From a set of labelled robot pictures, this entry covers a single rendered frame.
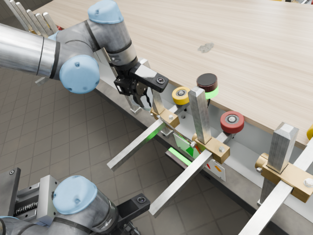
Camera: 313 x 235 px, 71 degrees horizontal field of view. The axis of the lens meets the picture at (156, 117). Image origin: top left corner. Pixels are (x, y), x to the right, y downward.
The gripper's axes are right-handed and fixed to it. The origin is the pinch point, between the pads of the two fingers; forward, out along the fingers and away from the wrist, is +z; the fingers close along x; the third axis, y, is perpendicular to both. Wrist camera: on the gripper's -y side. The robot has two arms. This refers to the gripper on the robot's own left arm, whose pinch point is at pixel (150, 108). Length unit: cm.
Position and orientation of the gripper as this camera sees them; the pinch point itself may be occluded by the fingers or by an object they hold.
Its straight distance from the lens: 76.0
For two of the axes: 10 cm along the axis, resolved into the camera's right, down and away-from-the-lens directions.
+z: 2.6, 6.5, 7.2
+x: -4.6, 7.4, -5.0
